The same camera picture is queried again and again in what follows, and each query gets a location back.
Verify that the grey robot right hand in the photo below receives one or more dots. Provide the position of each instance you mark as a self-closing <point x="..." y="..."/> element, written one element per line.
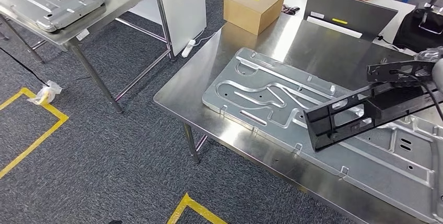
<point x="431" y="54"/>

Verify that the black plastic frame part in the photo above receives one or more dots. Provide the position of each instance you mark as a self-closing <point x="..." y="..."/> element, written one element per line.
<point x="322" y="125"/>

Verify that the stainless steel workbench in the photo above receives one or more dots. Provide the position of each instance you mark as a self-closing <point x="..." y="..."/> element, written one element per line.
<point x="193" y="87"/>

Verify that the grey laptop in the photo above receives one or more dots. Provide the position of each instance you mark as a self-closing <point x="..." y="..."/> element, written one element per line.
<point x="346" y="15"/>

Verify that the black bag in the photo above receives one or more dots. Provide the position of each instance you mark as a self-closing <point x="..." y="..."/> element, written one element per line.
<point x="412" y="32"/>

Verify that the black key bundle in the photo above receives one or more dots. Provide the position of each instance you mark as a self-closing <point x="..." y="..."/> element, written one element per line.
<point x="290" y="9"/>

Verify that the brown cardboard box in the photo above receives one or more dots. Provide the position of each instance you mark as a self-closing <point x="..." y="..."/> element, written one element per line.
<point x="252" y="8"/>

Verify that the stamped sheet metal panel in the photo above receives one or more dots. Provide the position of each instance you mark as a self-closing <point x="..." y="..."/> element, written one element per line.
<point x="259" y="87"/>
<point x="45" y="1"/>

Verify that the white board panel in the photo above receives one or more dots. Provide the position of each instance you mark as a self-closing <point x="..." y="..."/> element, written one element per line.
<point x="183" y="8"/>

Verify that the white power strip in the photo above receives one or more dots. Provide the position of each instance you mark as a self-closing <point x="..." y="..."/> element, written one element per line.
<point x="188" y="48"/>

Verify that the white label tag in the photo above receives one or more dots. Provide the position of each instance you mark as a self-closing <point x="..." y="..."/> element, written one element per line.
<point x="83" y="34"/>

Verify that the clear plastic wrapped bundle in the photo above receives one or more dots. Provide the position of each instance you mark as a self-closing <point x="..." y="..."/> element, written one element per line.
<point x="45" y="92"/>

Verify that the yellow floor tape square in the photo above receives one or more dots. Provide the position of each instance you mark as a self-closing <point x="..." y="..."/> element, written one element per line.
<point x="34" y="147"/>

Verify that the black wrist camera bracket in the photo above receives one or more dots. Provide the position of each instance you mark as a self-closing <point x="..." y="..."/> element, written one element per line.
<point x="398" y="70"/>

